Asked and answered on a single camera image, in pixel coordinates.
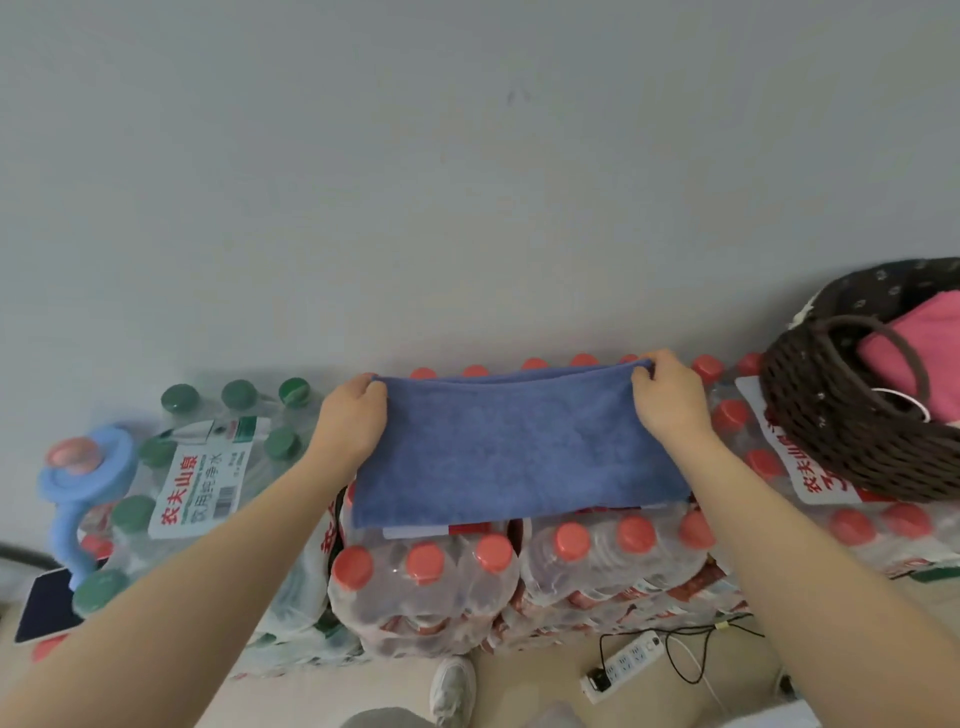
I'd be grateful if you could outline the person's right hand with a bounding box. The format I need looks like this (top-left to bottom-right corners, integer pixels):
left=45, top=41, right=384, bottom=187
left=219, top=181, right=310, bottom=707
left=629, top=348, right=718, bottom=451

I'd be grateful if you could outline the person's left hand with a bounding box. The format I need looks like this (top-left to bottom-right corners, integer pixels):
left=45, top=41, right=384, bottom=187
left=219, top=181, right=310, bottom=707
left=311, top=372, right=390, bottom=481

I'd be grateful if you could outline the brown wicker basket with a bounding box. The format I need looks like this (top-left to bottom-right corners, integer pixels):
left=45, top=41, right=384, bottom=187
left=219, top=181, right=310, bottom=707
left=758, top=257, right=960, bottom=504

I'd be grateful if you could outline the blue towel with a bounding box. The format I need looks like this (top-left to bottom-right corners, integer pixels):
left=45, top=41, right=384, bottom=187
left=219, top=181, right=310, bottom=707
left=350, top=359, right=693, bottom=530

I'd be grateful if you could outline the pink towel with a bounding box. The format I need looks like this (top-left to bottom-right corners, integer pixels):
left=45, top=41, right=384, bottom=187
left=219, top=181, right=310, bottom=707
left=857, top=290, right=960, bottom=425

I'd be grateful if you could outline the person's right forearm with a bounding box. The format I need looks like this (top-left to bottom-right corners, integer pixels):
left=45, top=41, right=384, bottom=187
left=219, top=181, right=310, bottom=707
left=674, top=431, right=960, bottom=728

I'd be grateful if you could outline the person's left forearm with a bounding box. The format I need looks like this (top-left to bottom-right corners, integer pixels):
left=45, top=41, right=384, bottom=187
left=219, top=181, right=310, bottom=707
left=0, top=449, right=358, bottom=728

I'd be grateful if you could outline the person's left shoe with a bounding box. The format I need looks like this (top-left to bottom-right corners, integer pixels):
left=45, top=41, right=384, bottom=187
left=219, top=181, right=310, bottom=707
left=429, top=656, right=478, bottom=728

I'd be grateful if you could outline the stack of bottled water packs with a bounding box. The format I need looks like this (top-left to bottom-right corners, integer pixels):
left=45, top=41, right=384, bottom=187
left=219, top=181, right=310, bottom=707
left=29, top=352, right=960, bottom=680

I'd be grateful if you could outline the white zip tie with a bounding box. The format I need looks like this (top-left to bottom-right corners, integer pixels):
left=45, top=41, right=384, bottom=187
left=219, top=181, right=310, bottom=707
left=869, top=387, right=933, bottom=423

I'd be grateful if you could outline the white power strip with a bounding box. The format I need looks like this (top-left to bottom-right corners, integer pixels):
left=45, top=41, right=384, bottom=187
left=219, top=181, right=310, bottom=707
left=579, top=629, right=667, bottom=705

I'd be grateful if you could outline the clear jug with blue lid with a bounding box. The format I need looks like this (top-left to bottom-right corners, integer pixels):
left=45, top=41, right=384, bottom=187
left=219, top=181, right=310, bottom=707
left=38, top=425, right=140, bottom=594

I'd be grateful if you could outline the white shirt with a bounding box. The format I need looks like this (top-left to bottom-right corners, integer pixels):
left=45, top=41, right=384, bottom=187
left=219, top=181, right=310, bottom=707
left=341, top=701, right=586, bottom=728

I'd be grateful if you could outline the black smartphone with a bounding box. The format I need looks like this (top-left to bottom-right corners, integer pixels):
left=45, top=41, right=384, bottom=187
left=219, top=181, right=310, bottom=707
left=13, top=566, right=88, bottom=645

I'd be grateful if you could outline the black power cable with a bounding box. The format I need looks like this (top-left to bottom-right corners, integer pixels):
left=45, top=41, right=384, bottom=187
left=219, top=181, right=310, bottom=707
left=597, top=611, right=766, bottom=685

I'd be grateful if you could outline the white cable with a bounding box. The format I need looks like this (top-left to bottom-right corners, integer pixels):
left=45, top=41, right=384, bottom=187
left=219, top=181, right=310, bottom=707
left=667, top=637, right=729, bottom=714

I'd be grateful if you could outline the white gym frame grey panel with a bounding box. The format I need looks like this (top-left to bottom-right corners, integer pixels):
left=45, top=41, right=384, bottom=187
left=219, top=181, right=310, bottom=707
left=723, top=697, right=823, bottom=728

